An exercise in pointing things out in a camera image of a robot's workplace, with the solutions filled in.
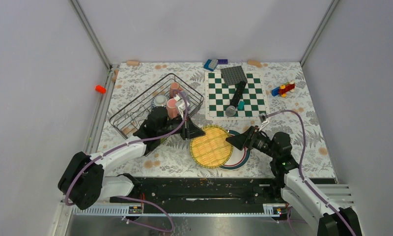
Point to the tan block at edge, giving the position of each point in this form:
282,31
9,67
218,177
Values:
115,75

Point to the salmon ceramic mug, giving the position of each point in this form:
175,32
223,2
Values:
174,89

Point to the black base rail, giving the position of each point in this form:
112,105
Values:
199,196

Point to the tan wooden block left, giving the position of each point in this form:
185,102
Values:
132,63

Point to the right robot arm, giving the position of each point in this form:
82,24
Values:
325,217

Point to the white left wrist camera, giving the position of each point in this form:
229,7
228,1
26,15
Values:
181,112

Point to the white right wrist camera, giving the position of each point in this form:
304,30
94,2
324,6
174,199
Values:
263,117

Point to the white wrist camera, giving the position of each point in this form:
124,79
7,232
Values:
263,117
181,112

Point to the grey studded building plate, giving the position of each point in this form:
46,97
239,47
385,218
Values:
233,75

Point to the colourful toy brick vehicle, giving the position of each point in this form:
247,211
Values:
283,89

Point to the grey dotted mug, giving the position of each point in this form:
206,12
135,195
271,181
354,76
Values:
184,101

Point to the purple toy brick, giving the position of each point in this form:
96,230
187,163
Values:
222,61

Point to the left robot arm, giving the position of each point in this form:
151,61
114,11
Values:
85,179

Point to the teal rectangular block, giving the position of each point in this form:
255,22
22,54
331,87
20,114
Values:
240,106

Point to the pink ceramic mug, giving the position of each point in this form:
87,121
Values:
172,109

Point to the blue grey toy brick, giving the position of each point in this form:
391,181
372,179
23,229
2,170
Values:
211,64

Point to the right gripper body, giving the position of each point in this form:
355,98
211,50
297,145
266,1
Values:
260,142

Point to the black wire dish rack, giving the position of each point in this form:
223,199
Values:
138,119

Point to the white plate green red rim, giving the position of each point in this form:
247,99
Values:
237,160

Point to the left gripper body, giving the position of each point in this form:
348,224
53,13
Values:
173,125

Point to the woven bamboo tray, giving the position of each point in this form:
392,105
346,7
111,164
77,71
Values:
211,150

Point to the white blue patterned bowl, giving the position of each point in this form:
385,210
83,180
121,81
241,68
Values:
159,101

